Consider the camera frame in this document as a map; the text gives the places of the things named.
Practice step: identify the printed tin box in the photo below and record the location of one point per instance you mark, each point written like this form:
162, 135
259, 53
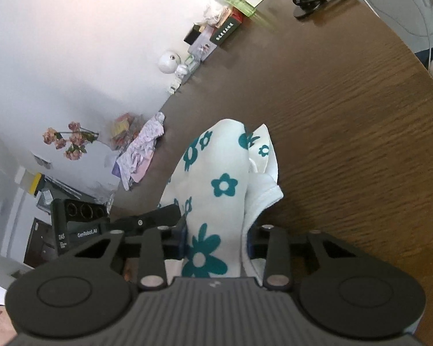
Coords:
202, 45

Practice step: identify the crumpled white plastic bag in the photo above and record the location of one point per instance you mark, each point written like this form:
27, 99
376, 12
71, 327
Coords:
216, 10

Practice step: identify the yellow panel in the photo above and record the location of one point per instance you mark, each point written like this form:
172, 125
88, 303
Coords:
30, 183

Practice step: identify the dark green box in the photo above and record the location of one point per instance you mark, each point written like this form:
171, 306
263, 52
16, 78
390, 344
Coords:
223, 32

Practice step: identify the purple tissue box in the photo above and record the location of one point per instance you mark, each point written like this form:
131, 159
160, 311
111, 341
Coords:
116, 168

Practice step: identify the green spray bottle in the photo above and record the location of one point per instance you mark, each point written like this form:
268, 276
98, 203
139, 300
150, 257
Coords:
240, 3

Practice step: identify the white green-flowered garment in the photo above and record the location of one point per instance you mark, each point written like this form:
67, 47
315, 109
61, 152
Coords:
216, 158

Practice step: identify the white round robot toy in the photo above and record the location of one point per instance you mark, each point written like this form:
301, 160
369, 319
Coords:
169, 61

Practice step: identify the purple floral garment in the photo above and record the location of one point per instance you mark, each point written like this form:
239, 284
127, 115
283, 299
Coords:
140, 144

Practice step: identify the white segmented plastic holder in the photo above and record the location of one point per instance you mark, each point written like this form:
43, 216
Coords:
172, 87

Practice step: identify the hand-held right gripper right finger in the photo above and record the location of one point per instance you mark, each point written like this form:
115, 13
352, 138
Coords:
252, 247

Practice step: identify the pink artificial flower bouquet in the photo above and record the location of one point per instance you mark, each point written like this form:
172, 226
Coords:
74, 138

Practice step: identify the small black box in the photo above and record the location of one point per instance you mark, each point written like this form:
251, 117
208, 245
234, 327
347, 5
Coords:
192, 34

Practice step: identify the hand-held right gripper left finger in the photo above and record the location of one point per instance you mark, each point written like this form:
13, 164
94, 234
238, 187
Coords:
180, 242

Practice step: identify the plain pink garment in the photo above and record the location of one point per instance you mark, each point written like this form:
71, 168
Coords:
142, 172

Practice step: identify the red box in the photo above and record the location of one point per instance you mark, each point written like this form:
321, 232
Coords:
237, 17

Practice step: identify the bag of colourful snack packets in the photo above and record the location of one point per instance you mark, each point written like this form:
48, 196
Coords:
124, 126

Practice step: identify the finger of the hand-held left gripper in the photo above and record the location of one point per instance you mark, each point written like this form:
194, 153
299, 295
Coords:
148, 218

